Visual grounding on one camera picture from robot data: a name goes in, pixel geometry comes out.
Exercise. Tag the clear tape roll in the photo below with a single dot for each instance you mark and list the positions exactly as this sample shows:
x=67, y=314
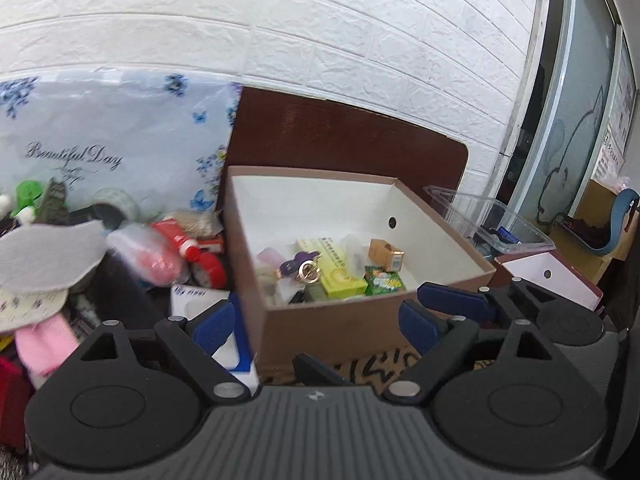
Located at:
x=120, y=200

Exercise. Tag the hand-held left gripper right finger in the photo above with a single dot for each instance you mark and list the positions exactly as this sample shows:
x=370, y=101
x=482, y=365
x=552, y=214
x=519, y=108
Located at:
x=419, y=325

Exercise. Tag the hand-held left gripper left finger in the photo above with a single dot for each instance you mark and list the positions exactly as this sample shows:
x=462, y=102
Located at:
x=215, y=322

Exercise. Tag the dark brown box lid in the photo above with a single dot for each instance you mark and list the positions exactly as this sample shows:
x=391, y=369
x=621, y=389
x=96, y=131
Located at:
x=340, y=135

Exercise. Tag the leopard print tablecloth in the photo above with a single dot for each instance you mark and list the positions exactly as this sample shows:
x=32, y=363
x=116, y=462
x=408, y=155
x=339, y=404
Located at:
x=370, y=367

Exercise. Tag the small brown cardboard box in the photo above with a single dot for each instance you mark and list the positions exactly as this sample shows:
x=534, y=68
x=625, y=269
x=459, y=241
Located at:
x=575, y=285

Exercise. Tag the yellow carton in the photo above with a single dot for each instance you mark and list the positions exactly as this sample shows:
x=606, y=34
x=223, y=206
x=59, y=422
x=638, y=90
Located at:
x=340, y=272

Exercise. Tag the plain cardboard box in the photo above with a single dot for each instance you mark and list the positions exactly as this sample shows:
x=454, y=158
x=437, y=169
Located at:
x=595, y=200

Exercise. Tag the large brown cardboard box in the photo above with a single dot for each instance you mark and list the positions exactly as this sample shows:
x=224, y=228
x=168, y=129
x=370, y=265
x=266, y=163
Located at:
x=330, y=330

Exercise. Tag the paper notice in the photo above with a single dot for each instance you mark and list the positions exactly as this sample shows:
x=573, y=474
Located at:
x=622, y=110

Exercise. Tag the red tape roll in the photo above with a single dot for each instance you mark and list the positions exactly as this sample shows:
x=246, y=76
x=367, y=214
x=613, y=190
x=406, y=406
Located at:
x=212, y=270

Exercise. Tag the glass door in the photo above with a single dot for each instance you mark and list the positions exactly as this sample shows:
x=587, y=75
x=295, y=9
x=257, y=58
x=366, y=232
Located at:
x=575, y=110

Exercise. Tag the grey felt piece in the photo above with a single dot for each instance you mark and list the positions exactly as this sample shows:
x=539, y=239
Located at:
x=45, y=255

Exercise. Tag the clear plastic container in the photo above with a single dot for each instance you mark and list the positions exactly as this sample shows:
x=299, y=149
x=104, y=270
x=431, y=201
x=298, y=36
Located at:
x=500, y=220

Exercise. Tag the clear bag with red contents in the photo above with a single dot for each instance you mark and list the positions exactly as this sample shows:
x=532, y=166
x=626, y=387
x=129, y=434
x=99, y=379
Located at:
x=145, y=260

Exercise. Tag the blue curved plastic object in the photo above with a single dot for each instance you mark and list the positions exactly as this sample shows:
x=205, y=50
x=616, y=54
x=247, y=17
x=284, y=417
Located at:
x=622, y=210

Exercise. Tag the black flat pouch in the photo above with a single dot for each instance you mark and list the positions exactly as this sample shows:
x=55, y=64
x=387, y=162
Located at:
x=125, y=300

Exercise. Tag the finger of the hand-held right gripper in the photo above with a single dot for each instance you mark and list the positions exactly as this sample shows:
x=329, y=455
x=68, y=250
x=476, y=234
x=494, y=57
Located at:
x=450, y=297

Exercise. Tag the dark tower figurine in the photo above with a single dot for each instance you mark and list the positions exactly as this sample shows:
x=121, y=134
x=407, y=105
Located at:
x=55, y=202

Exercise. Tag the small tan carton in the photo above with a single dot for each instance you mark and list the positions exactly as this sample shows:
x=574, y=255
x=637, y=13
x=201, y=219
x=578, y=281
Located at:
x=382, y=252

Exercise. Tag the floral white plastic bag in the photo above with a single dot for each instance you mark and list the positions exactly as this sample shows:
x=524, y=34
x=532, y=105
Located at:
x=125, y=125

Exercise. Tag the red and white tube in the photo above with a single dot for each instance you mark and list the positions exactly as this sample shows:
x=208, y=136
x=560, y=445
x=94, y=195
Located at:
x=175, y=235

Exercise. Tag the red box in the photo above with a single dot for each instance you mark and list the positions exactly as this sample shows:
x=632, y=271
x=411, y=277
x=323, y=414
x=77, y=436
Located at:
x=12, y=400

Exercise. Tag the green snack packet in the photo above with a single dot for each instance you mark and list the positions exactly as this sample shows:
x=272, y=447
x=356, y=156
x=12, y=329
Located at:
x=382, y=282

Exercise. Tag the pink cloth item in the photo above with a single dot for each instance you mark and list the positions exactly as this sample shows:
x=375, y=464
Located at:
x=45, y=345

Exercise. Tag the clear plastic wrapper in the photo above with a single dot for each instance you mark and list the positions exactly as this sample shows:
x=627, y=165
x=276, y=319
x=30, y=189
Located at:
x=356, y=255

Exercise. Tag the white patterned cloth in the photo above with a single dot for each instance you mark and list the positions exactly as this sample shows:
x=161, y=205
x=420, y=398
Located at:
x=25, y=305

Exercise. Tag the white box with blue edge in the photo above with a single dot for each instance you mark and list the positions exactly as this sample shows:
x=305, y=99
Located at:
x=200, y=295

